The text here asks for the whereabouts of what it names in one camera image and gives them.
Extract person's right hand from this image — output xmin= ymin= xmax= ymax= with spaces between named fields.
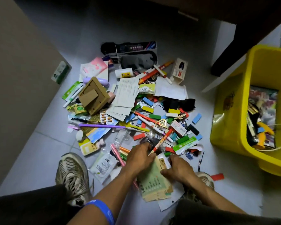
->
xmin=160 ymin=154 xmax=196 ymax=185

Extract person's left hand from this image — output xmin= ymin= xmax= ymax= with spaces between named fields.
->
xmin=125 ymin=142 xmax=157 ymax=177

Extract clear bag of dark clips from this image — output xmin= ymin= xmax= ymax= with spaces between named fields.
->
xmin=144 ymin=136 xmax=163 ymax=150

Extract beige green printed envelopes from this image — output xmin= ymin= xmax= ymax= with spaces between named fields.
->
xmin=136 ymin=155 xmax=174 ymax=202

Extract pink pen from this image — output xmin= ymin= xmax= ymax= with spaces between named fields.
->
xmin=110 ymin=144 xmax=139 ymax=190

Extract white green sachet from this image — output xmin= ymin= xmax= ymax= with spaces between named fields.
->
xmin=172 ymin=136 xmax=200 ymax=155

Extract red white pencil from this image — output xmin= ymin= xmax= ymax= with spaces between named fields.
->
xmin=149 ymin=127 xmax=174 ymax=155

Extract red rectangular block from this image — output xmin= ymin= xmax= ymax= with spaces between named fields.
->
xmin=210 ymin=173 xmax=225 ymax=182

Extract white marker pen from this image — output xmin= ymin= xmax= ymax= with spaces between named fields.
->
xmin=137 ymin=115 xmax=174 ymax=143

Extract white green label pouch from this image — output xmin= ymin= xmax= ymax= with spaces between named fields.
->
xmin=89 ymin=151 xmax=117 ymax=184

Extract white red label card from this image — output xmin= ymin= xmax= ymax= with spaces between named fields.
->
xmin=170 ymin=120 xmax=187 ymax=138

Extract blue card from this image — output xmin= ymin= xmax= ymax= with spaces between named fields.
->
xmin=86 ymin=127 xmax=112 ymax=144

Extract pile of coloured blocks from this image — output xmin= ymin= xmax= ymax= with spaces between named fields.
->
xmin=125 ymin=95 xmax=203 ymax=157

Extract yellow card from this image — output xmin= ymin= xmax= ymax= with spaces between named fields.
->
xmin=78 ymin=138 xmax=101 ymax=157

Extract purple toothbrush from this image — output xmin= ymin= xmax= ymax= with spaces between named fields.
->
xmin=68 ymin=123 xmax=131 ymax=130

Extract orange pill blister pack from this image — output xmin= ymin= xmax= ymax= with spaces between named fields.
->
xmin=99 ymin=110 xmax=114 ymax=126

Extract yellow plastic bin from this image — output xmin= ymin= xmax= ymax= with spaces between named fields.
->
xmin=210 ymin=44 xmax=281 ymax=178

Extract black cloth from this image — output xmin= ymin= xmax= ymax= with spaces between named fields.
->
xmin=162 ymin=98 xmax=196 ymax=112

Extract black pen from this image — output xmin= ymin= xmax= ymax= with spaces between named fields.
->
xmin=71 ymin=117 xmax=106 ymax=126

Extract white printed paper sheet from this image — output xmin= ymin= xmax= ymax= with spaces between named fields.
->
xmin=106 ymin=77 xmax=140 ymax=122

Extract yellow green bunny box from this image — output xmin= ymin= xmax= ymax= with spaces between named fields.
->
xmin=137 ymin=83 xmax=156 ymax=95

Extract green yellow tea sachet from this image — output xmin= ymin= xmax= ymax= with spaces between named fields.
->
xmin=73 ymin=104 xmax=88 ymax=116

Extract brown cardboard photo frame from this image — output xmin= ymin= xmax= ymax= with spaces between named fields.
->
xmin=78 ymin=77 xmax=111 ymax=116

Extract lilac capsule device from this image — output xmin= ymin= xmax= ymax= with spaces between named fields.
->
xmin=82 ymin=77 xmax=110 ymax=88

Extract orange red pen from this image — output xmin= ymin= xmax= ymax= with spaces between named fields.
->
xmin=138 ymin=60 xmax=174 ymax=85

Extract white red pen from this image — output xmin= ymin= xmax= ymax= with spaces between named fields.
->
xmin=153 ymin=64 xmax=173 ymax=85

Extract white yellow label bottle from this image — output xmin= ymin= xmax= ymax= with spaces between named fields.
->
xmin=115 ymin=67 xmax=133 ymax=79

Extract yellow handled white skipping rope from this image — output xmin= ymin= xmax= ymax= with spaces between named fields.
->
xmin=254 ymin=121 xmax=281 ymax=152

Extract white green pen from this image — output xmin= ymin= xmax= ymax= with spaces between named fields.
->
xmin=62 ymin=85 xmax=84 ymax=108

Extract white stapler box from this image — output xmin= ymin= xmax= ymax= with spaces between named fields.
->
xmin=170 ymin=57 xmax=189 ymax=85

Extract green white sachet strip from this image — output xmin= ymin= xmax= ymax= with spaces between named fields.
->
xmin=62 ymin=81 xmax=81 ymax=101

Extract black sleep mask packet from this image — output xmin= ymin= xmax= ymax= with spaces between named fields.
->
xmin=101 ymin=42 xmax=119 ymax=57
xmin=116 ymin=41 xmax=159 ymax=71

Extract navy red small box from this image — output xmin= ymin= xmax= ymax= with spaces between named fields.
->
xmin=102 ymin=55 xmax=115 ymax=69

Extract pink white bunny packet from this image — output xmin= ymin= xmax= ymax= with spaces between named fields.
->
xmin=79 ymin=56 xmax=109 ymax=82

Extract colourful magazine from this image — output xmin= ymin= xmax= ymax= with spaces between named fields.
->
xmin=247 ymin=85 xmax=279 ymax=149

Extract dark wooden bed frame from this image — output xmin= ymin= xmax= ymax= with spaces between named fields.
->
xmin=140 ymin=0 xmax=281 ymax=77

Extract person's right forearm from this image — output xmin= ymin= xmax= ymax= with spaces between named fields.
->
xmin=184 ymin=173 xmax=246 ymax=215

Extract person's left forearm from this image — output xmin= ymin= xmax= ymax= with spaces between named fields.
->
xmin=67 ymin=170 xmax=141 ymax=225

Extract person's right shoe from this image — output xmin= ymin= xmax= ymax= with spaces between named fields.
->
xmin=183 ymin=171 xmax=215 ymax=204

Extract person's shoe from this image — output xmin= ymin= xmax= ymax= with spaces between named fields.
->
xmin=55 ymin=152 xmax=92 ymax=207
xmin=183 ymin=171 xmax=215 ymax=204

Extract person's left shoe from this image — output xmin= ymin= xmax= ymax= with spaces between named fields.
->
xmin=55 ymin=152 xmax=92 ymax=207

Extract person's dark trousers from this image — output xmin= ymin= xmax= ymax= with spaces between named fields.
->
xmin=0 ymin=184 xmax=281 ymax=225

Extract blue wristband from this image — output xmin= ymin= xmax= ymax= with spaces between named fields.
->
xmin=85 ymin=199 xmax=115 ymax=225

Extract green white small box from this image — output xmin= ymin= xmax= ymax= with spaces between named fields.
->
xmin=51 ymin=60 xmax=71 ymax=85

